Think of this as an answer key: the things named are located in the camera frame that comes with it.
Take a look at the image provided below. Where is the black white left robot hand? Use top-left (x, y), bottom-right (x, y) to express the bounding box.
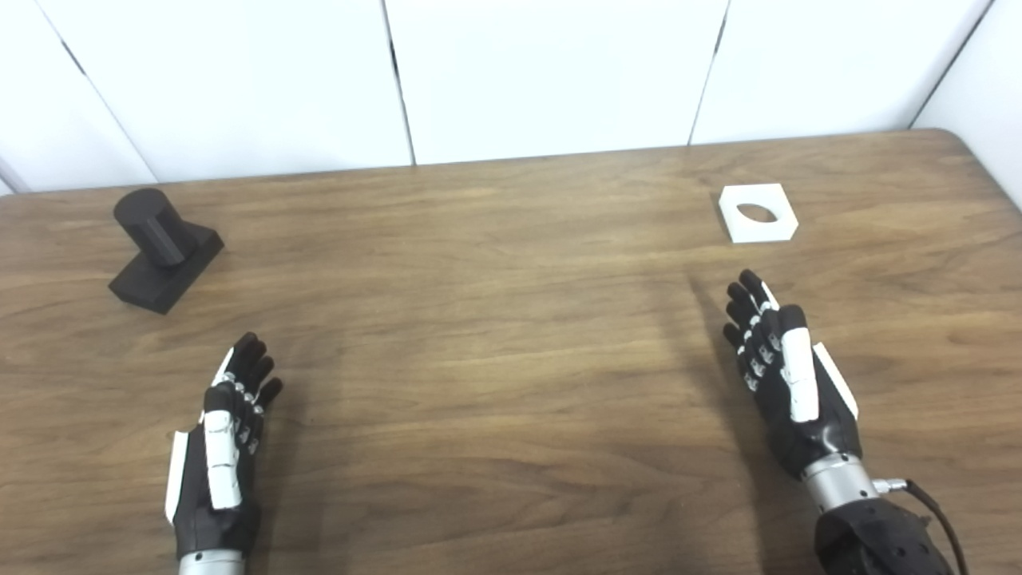
top-left (165, 331), bottom-right (284, 555)

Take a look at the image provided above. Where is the black peg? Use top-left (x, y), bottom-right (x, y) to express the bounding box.
top-left (109, 188), bottom-right (225, 315)

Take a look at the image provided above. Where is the white square piece with hole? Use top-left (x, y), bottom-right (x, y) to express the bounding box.
top-left (718, 184), bottom-right (799, 244)

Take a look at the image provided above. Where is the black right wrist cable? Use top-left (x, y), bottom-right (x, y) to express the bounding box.
top-left (874, 478), bottom-right (971, 575)

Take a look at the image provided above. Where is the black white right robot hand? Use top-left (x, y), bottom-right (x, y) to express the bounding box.
top-left (723, 269), bottom-right (864, 481)

